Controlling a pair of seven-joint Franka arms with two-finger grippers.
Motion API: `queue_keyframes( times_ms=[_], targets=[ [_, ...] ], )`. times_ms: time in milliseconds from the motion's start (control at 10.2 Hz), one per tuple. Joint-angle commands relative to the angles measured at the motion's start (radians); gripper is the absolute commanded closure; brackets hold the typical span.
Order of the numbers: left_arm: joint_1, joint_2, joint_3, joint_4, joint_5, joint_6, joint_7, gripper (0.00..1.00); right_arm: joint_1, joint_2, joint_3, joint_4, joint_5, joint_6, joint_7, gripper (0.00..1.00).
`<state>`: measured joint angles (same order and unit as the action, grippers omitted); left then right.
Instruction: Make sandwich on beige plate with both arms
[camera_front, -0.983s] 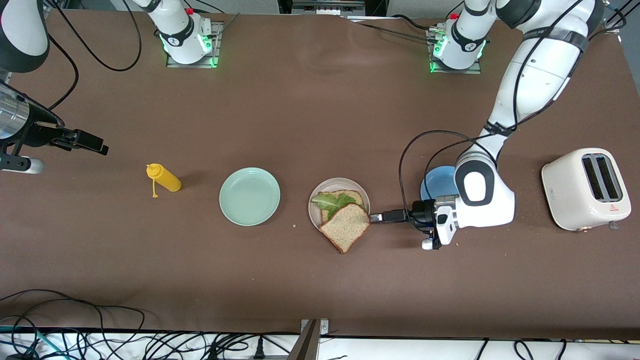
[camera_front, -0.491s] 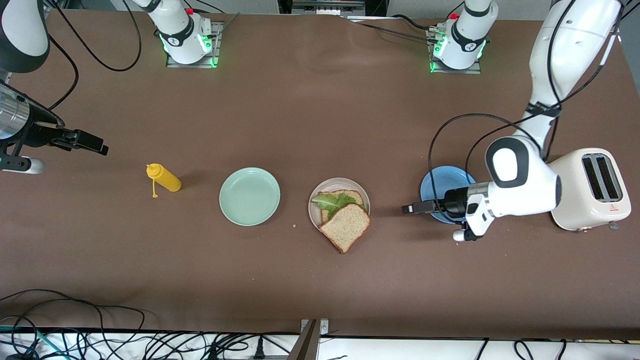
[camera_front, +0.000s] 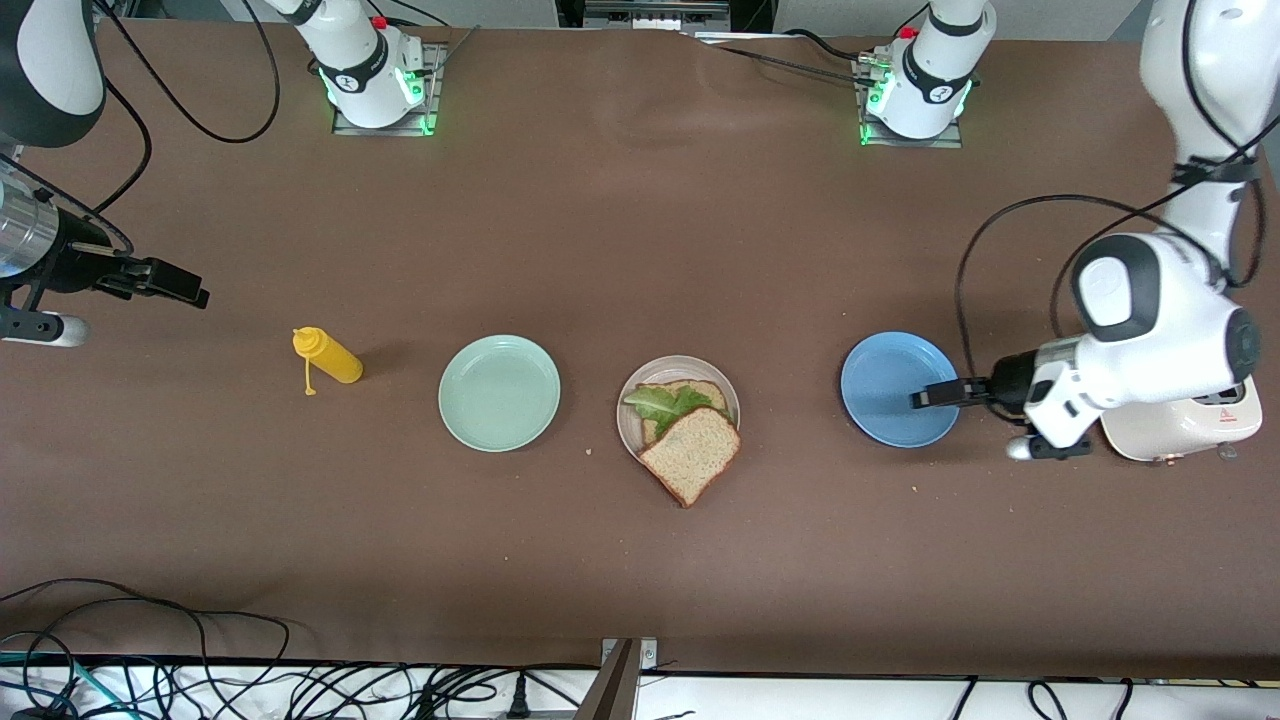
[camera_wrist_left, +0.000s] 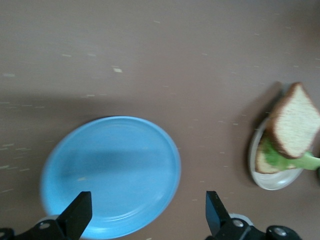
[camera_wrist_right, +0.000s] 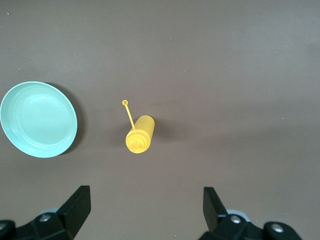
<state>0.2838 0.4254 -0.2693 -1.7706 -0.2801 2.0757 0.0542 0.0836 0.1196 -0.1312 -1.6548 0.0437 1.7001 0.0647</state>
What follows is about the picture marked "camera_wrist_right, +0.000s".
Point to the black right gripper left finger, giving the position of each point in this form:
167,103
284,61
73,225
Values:
72,212

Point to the yellow squeeze bottle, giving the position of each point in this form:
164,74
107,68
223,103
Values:
142,135

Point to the mint green plate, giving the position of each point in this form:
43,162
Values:
37,120

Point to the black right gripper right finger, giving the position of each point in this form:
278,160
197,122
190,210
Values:
215,212

